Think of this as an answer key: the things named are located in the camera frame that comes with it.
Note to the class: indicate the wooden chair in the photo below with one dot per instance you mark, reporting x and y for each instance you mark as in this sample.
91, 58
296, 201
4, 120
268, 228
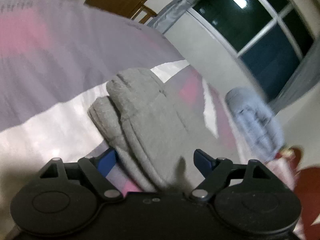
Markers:
143, 6

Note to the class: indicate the pile of red clothes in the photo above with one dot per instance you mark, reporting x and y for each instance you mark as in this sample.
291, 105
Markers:
297, 155

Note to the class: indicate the sliding glass window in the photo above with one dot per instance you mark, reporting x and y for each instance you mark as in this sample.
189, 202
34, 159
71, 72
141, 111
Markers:
270, 62

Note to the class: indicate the grey curtain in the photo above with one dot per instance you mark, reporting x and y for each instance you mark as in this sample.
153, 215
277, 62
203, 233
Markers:
172, 12
300, 85

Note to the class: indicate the red-brown scalloped headboard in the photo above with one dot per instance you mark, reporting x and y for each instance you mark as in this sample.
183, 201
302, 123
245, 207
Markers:
310, 187

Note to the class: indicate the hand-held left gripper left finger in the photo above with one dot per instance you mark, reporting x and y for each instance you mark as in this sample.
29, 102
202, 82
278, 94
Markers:
107, 160

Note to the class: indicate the grey pants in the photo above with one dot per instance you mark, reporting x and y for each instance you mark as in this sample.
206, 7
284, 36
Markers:
155, 120

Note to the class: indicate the striped pink purple bed sheet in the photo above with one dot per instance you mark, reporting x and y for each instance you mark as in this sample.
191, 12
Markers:
62, 55

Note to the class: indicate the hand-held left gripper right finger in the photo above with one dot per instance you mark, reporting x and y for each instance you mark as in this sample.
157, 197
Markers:
203, 161

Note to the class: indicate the folded light blue quilt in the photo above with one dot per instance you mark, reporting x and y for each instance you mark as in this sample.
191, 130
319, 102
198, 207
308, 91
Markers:
252, 120

